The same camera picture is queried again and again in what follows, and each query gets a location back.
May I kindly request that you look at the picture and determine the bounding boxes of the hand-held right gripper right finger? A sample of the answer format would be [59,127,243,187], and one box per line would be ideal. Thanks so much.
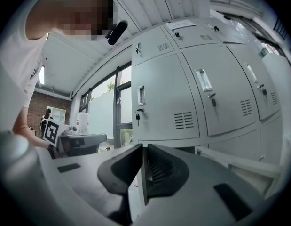
[135,143,277,226]

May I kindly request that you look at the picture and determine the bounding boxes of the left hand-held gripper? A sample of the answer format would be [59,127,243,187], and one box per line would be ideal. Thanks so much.
[43,118,108,157]

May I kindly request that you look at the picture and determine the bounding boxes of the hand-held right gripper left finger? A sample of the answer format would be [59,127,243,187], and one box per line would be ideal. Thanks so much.
[38,143,144,226]

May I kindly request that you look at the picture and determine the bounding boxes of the grey metal cabinet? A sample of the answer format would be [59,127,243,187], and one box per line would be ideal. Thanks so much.
[131,15,291,197]

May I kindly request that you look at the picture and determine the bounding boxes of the person's left forearm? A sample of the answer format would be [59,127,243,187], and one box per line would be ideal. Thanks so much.
[12,105,51,150]

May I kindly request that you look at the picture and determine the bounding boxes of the locker door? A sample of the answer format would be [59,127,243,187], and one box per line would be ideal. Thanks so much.
[196,145,281,196]

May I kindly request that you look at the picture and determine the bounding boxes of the black framed window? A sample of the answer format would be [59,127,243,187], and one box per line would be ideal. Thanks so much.
[79,65,133,148]

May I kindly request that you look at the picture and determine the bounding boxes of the white shelving unit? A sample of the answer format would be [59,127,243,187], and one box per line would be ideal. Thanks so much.
[51,107,66,124]

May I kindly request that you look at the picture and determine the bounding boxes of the person's white shirt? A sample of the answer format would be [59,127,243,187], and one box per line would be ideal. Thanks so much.
[0,0,49,108]

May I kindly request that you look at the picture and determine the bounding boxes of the person's head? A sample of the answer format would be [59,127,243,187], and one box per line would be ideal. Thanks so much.
[26,0,115,42]

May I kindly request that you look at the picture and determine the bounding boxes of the clear water jug red handle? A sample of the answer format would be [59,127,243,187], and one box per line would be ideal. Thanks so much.
[76,112,90,135]

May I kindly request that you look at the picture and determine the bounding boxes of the black head-mounted camera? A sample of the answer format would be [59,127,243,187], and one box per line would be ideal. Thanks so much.
[105,20,129,46]

